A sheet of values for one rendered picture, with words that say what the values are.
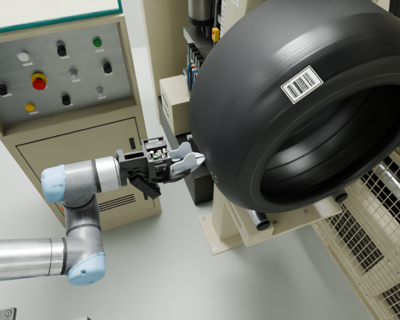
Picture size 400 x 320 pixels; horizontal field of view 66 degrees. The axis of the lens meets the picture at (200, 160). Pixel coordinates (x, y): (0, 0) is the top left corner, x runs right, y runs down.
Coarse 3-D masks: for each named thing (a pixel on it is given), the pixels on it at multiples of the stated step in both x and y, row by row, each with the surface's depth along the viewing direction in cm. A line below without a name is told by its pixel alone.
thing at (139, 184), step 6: (132, 180) 71; (138, 180) 71; (144, 180) 73; (138, 186) 72; (144, 186) 73; (150, 186) 75; (156, 186) 78; (144, 192) 75; (150, 192) 76; (156, 192) 77
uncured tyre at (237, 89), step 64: (320, 0) 62; (256, 64) 60; (320, 64) 55; (384, 64) 56; (192, 128) 81; (256, 128) 60; (320, 128) 108; (384, 128) 91; (256, 192) 74; (320, 192) 91
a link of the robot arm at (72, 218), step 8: (96, 200) 73; (64, 208) 70; (72, 208) 68; (80, 208) 69; (88, 208) 70; (96, 208) 73; (72, 216) 69; (80, 216) 69; (88, 216) 69; (96, 216) 71; (72, 224) 68; (80, 224) 67; (96, 224) 69
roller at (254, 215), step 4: (248, 212) 96; (252, 212) 94; (256, 212) 94; (252, 216) 94; (256, 216) 93; (260, 216) 93; (264, 216) 93; (256, 220) 93; (260, 220) 92; (264, 220) 92; (268, 220) 92; (256, 224) 93; (260, 224) 92; (264, 224) 91; (268, 224) 92; (260, 228) 93; (264, 228) 94
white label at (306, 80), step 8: (304, 72) 54; (312, 72) 54; (296, 80) 55; (304, 80) 54; (312, 80) 54; (320, 80) 54; (288, 88) 55; (296, 88) 55; (304, 88) 54; (312, 88) 54; (288, 96) 55; (296, 96) 55; (304, 96) 54
